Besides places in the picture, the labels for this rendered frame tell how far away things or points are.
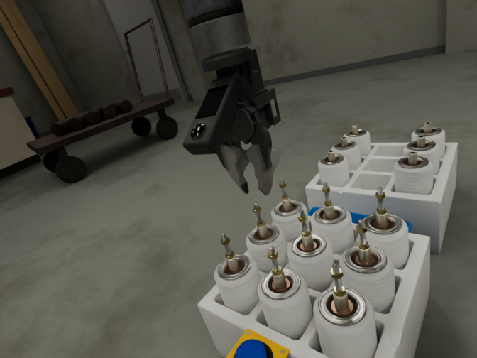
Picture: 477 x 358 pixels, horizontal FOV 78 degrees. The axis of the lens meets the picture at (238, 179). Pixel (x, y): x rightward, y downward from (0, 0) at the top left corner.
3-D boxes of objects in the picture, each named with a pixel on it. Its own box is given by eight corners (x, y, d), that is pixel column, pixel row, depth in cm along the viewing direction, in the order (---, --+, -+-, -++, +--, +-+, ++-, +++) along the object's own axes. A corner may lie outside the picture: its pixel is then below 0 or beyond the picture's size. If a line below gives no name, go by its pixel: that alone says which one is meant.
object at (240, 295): (226, 328, 72) (204, 273, 65) (253, 301, 77) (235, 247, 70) (255, 350, 65) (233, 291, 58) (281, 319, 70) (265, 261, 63)
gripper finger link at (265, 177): (294, 179, 48) (276, 126, 45) (279, 198, 44) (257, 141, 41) (279, 180, 50) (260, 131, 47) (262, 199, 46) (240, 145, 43)
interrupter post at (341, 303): (332, 302, 50) (329, 288, 49) (346, 300, 50) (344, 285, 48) (337, 315, 48) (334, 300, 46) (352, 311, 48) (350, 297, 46)
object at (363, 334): (320, 354, 61) (306, 290, 53) (367, 344, 60) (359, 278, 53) (336, 405, 52) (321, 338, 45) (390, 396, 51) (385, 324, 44)
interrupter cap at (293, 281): (262, 273, 60) (261, 270, 60) (299, 268, 59) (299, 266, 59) (260, 302, 54) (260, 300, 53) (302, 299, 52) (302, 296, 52)
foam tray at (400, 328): (429, 293, 74) (430, 235, 67) (387, 464, 49) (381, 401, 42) (293, 255, 99) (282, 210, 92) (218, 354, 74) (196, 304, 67)
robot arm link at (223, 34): (222, 15, 34) (174, 33, 39) (233, 57, 36) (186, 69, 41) (255, 10, 39) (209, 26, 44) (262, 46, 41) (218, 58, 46)
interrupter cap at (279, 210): (302, 199, 81) (302, 197, 81) (302, 215, 75) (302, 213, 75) (275, 203, 84) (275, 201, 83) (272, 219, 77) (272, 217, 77)
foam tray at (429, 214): (456, 187, 109) (458, 142, 101) (439, 255, 83) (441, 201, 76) (349, 179, 134) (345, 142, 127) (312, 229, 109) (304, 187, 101)
